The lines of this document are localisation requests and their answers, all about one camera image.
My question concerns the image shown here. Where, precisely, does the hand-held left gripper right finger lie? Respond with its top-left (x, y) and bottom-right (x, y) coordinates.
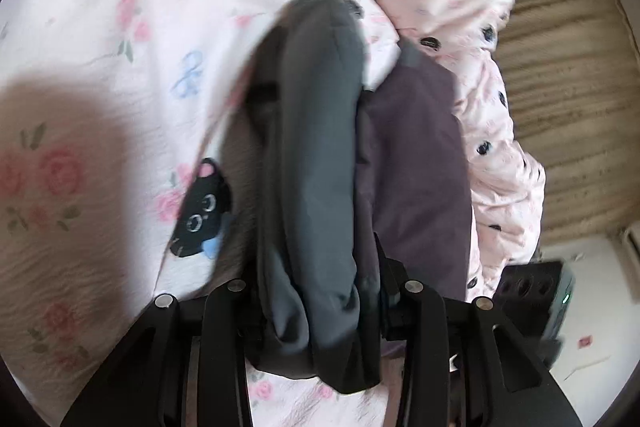
top-left (374, 232), bottom-right (583, 427)

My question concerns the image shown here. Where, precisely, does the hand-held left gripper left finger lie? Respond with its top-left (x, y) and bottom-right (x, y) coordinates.
top-left (60, 279), bottom-right (261, 427)

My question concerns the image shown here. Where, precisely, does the purple grey hooded jacket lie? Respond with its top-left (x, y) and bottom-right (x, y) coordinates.
top-left (240, 0), bottom-right (473, 395)

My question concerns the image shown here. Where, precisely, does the beige curtain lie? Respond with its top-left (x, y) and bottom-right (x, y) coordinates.
top-left (492, 0), bottom-right (640, 253)

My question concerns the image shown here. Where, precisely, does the pink cat-print duvet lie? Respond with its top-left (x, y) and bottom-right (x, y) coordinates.
top-left (0, 0), bottom-right (546, 427)

